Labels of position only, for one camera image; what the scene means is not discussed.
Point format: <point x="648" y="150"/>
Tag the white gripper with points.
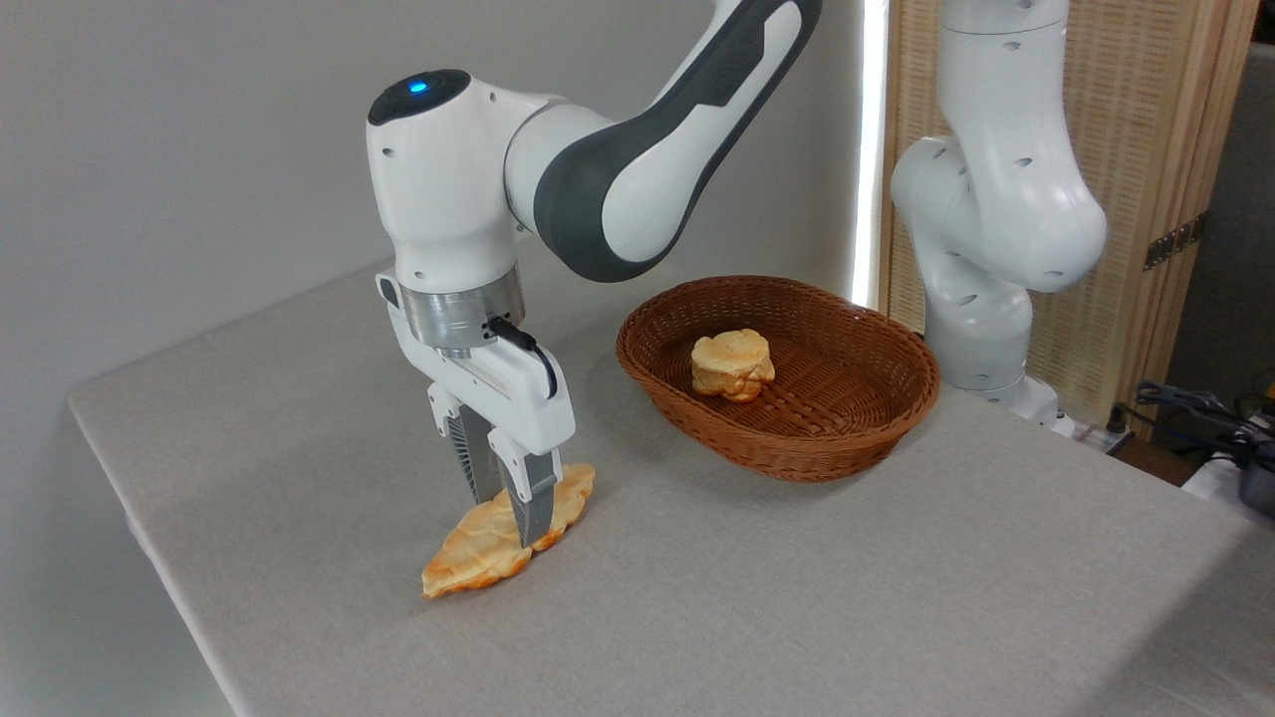
<point x="518" y="403"/>

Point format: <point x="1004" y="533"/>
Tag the long golden bread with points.
<point x="478" y="553"/>

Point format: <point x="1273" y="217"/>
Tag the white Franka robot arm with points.
<point x="598" y="189"/>

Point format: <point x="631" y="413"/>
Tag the small round golden bread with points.
<point x="732" y="364"/>

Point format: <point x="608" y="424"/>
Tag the brown oval wicker basket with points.
<point x="847" y="418"/>

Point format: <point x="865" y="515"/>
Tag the grey tablecloth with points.
<point x="697" y="597"/>

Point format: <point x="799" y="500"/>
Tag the dark metal screen hinge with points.
<point x="1175" y="242"/>

